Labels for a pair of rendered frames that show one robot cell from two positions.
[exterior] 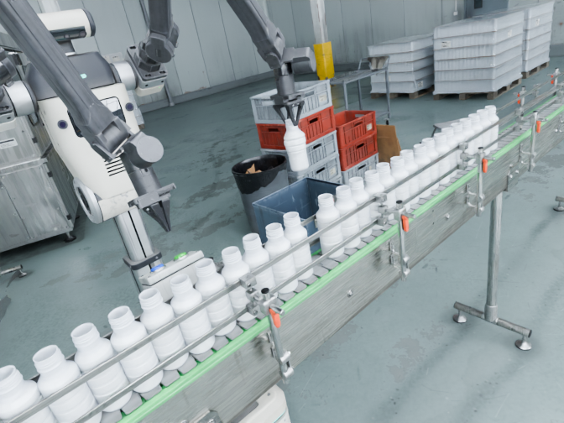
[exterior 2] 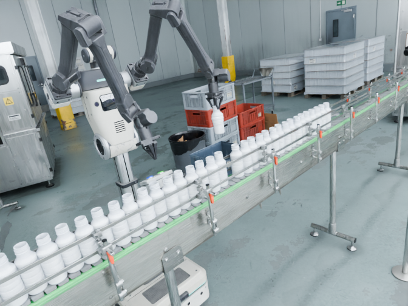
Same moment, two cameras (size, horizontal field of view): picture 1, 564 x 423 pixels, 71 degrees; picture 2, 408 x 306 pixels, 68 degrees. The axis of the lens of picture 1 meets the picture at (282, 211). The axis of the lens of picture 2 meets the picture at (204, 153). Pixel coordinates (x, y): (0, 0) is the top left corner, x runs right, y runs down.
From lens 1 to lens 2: 0.49 m
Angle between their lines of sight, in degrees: 5
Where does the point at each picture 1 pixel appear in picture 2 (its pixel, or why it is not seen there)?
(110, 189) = (116, 140)
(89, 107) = (124, 95)
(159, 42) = (149, 63)
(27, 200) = (23, 156)
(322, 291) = (232, 193)
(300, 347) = (221, 221)
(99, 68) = not seen: hidden behind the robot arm
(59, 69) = (116, 78)
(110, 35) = not seen: hidden behind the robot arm
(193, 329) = (172, 202)
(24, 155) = (25, 125)
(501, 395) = (336, 275)
